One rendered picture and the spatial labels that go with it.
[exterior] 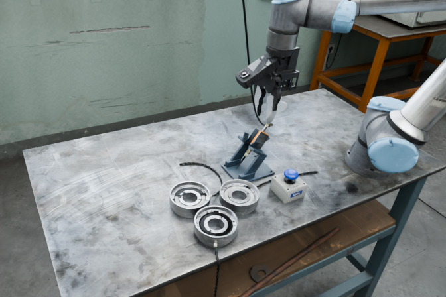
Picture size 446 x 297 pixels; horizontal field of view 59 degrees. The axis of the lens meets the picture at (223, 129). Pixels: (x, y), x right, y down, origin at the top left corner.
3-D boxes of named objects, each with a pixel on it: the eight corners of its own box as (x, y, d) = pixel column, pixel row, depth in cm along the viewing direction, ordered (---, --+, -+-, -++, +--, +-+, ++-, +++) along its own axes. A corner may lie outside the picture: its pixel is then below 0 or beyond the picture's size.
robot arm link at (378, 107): (395, 132, 126) (409, 94, 118) (401, 156, 114) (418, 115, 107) (356, 124, 127) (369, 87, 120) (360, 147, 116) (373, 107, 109)
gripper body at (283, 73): (296, 92, 106) (305, 50, 100) (271, 97, 102) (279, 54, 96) (278, 80, 112) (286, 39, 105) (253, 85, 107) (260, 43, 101)
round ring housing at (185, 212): (175, 224, 97) (176, 211, 95) (164, 196, 105) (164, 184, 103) (215, 215, 101) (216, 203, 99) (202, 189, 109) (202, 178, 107)
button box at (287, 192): (285, 204, 107) (288, 190, 104) (269, 188, 112) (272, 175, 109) (307, 195, 111) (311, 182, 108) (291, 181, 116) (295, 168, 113)
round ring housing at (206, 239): (194, 215, 100) (195, 203, 98) (235, 218, 101) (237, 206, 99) (192, 248, 91) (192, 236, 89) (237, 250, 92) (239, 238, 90)
